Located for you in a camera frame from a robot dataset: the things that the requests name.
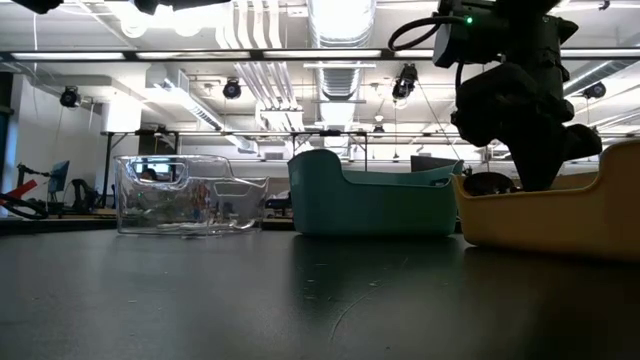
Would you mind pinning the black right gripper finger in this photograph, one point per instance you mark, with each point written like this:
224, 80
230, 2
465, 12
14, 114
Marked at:
547, 160
522, 160

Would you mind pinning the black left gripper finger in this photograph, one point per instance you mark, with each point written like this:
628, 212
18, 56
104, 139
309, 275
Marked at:
195, 3

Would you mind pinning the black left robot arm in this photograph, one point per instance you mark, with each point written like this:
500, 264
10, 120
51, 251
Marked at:
37, 4

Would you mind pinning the black background robot arm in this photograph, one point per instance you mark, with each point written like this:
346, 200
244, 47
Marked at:
82, 192

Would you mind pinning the mustard orange plastic bin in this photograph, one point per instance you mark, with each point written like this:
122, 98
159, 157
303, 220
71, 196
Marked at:
550, 220

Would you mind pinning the black monitor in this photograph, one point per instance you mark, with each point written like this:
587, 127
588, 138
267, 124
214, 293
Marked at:
430, 162

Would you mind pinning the teal plastic bin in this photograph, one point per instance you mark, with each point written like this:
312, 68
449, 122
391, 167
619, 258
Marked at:
370, 210

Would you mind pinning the person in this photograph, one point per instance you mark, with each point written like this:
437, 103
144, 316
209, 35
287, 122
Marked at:
148, 174

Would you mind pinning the blue computer monitor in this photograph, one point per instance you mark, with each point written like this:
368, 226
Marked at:
60, 176

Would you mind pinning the clear plastic bin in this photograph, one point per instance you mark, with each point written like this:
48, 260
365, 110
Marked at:
125, 200

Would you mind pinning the red background object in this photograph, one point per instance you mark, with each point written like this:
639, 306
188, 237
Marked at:
20, 190

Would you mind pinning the black table mat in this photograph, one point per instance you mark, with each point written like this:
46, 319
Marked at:
350, 320

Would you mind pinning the black overhead frame bar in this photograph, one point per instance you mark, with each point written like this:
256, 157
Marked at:
200, 55

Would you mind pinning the black ceiling camera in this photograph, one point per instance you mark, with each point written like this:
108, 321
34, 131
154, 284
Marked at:
231, 90
70, 98
596, 90
406, 80

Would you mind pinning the silver ribbed ventilation duct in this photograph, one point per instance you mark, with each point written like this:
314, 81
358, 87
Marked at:
340, 80

